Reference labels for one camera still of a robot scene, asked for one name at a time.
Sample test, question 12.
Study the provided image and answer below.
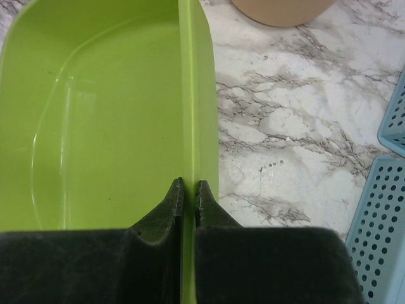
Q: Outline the small blue perforated basket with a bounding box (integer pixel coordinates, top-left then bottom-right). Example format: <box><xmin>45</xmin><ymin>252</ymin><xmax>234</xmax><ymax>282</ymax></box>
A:
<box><xmin>346</xmin><ymin>156</ymin><xmax>404</xmax><ymax>304</ymax></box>

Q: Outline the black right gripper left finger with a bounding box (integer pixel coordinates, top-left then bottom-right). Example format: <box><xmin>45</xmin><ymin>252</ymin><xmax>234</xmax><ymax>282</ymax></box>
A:
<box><xmin>1</xmin><ymin>178</ymin><xmax>184</xmax><ymax>303</ymax></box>

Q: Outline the large blue perforated basket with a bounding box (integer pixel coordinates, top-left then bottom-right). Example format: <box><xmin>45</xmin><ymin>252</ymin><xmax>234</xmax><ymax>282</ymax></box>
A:
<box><xmin>378</xmin><ymin>69</ymin><xmax>405</xmax><ymax>157</ymax></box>

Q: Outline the orange round bin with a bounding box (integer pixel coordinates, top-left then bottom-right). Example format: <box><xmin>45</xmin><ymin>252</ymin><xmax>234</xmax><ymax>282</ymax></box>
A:
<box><xmin>232</xmin><ymin>0</ymin><xmax>335</xmax><ymax>27</ymax></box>

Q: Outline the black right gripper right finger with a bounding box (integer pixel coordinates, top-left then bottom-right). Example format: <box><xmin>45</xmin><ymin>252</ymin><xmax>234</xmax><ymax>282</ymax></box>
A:
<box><xmin>194</xmin><ymin>180</ymin><xmax>364</xmax><ymax>303</ymax></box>

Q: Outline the green plastic tray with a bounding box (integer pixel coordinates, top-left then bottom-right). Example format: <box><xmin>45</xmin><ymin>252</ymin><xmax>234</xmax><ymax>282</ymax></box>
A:
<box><xmin>1</xmin><ymin>1</ymin><xmax>218</xmax><ymax>303</ymax></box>

